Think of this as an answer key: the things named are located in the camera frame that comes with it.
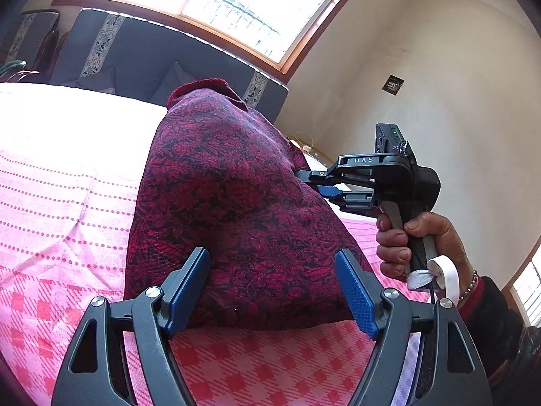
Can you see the person's right forearm sleeve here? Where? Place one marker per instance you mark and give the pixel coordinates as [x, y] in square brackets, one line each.
[509, 350]

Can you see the dark wall plate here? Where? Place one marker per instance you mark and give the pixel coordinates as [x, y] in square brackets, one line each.
[393, 85]

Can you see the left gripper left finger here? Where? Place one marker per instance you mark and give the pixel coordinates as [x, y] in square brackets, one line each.
[94, 370]

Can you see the dark blue armchair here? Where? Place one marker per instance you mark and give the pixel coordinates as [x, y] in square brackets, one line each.
[32, 38]

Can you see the round wooden side table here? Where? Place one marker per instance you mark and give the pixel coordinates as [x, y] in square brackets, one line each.
[305, 143]

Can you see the pink white checkered bedsheet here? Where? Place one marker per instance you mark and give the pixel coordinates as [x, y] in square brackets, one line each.
[71, 163]

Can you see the dark red floral sweater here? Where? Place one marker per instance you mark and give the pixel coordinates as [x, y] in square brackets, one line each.
[222, 177]

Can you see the dark blue throw pillow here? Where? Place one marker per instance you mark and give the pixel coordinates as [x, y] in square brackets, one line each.
[173, 79]

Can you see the green cloth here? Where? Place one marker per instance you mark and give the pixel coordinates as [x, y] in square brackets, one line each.
[14, 65]

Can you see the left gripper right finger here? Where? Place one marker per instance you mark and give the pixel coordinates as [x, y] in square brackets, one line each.
[448, 369]

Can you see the dark blue sofa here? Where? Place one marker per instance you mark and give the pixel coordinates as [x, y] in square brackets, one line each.
[142, 52]

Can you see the person's right hand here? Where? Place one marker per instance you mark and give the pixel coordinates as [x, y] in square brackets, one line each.
[395, 256]

